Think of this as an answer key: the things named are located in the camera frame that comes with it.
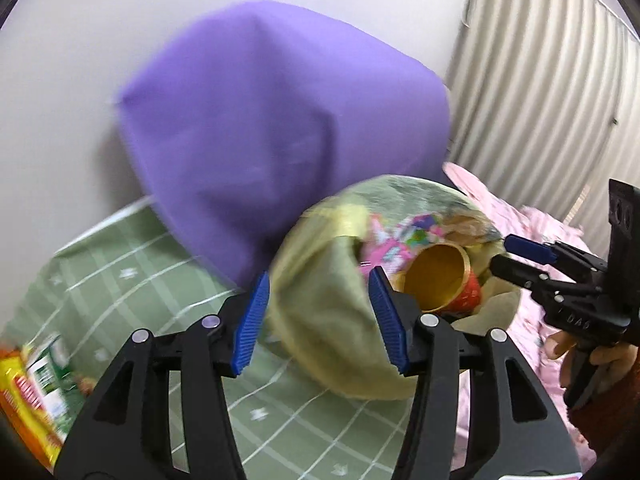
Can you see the orange snack packet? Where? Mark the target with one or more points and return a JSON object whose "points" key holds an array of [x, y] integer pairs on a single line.
{"points": [[22, 410]]}

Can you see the green tall snack packet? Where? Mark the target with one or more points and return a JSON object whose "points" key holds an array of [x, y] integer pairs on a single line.
{"points": [[50, 375]]}

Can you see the green checked tablecloth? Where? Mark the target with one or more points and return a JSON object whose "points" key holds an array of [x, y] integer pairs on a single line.
{"points": [[150, 285]]}

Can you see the person's right forearm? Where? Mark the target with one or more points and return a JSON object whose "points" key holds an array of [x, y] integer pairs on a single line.
{"points": [[605, 425]]}

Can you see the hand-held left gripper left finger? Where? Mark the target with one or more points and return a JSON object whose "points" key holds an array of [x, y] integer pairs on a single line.
{"points": [[250, 325]]}

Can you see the striped curtain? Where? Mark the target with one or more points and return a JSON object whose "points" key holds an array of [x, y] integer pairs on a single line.
{"points": [[540, 85]]}

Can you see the person's right hand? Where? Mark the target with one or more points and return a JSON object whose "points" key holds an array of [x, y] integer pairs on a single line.
{"points": [[557, 346]]}

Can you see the pink floral blanket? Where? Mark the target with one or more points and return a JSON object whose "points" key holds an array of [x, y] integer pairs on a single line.
{"points": [[500, 205]]}

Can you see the red paper cup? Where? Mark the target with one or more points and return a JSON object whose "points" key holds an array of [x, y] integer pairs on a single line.
{"points": [[435, 280]]}

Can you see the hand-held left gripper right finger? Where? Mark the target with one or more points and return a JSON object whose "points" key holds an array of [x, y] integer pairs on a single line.
{"points": [[387, 320]]}

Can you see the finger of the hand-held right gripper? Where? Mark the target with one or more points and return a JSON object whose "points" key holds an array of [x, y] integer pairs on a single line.
{"points": [[525, 247], [515, 272]]}

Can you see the pink purple cartoon wrapper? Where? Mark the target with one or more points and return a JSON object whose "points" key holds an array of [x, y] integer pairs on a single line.
{"points": [[390, 250]]}

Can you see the yellow bag lined bin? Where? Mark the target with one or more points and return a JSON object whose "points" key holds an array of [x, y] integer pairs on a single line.
{"points": [[320, 320]]}

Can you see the brown paper piece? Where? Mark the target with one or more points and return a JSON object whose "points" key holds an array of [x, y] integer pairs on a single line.
{"points": [[465, 227]]}

